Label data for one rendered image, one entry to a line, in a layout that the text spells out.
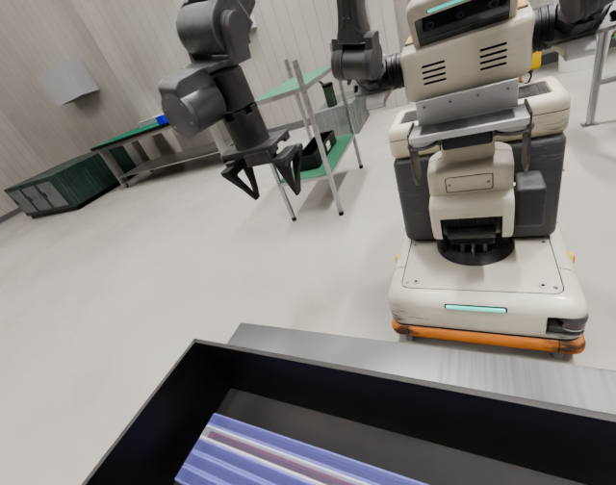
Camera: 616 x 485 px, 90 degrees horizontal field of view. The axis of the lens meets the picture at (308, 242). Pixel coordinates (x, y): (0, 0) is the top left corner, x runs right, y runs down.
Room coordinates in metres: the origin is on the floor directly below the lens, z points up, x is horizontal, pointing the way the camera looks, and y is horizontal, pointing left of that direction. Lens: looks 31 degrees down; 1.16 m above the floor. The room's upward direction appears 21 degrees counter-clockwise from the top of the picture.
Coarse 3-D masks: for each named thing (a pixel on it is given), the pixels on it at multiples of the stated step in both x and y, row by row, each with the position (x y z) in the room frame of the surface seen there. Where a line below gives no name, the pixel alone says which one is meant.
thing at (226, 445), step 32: (224, 416) 0.23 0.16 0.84; (192, 448) 0.21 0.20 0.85; (224, 448) 0.19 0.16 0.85; (256, 448) 0.18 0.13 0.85; (288, 448) 0.17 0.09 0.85; (320, 448) 0.16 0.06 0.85; (192, 480) 0.17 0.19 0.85; (224, 480) 0.16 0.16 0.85; (256, 480) 0.15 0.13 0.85; (288, 480) 0.14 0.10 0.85; (320, 480) 0.13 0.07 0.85; (352, 480) 0.12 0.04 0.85; (384, 480) 0.12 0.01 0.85; (416, 480) 0.11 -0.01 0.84
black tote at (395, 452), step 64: (192, 384) 0.26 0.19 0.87; (256, 384) 0.26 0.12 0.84; (320, 384) 0.20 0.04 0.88; (384, 384) 0.16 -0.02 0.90; (448, 384) 0.13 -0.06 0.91; (128, 448) 0.20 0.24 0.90; (384, 448) 0.15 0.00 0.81; (448, 448) 0.13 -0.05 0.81; (512, 448) 0.11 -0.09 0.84; (576, 448) 0.08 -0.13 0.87
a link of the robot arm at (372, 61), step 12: (336, 0) 0.79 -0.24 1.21; (348, 0) 0.76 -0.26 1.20; (360, 0) 0.77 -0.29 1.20; (348, 12) 0.77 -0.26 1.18; (360, 12) 0.77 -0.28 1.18; (348, 24) 0.78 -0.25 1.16; (360, 24) 0.77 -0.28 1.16; (336, 36) 0.83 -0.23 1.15; (348, 36) 0.79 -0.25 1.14; (360, 36) 0.77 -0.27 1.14; (372, 36) 0.76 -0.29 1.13; (336, 48) 0.83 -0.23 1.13; (372, 48) 0.77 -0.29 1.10; (336, 60) 0.82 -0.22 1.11; (372, 60) 0.77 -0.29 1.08; (336, 72) 0.82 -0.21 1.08; (372, 72) 0.78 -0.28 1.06
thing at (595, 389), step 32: (288, 352) 0.32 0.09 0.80; (320, 352) 0.30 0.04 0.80; (352, 352) 0.28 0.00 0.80; (384, 352) 0.26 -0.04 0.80; (416, 352) 0.25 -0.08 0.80; (448, 352) 0.23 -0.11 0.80; (480, 384) 0.18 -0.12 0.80; (512, 384) 0.17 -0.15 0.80; (544, 384) 0.16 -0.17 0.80; (576, 384) 0.15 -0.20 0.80; (608, 384) 0.14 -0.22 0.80
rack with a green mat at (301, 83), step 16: (288, 64) 3.08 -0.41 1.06; (288, 80) 3.01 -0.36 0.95; (304, 80) 2.46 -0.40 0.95; (272, 96) 2.24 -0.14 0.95; (288, 96) 2.18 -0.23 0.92; (304, 96) 2.13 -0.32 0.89; (352, 128) 2.87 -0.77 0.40; (320, 144) 2.13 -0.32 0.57; (336, 144) 2.74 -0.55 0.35; (336, 160) 2.36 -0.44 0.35; (304, 176) 2.27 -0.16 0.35; (320, 176) 2.16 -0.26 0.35; (336, 192) 2.12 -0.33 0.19; (288, 208) 2.34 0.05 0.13
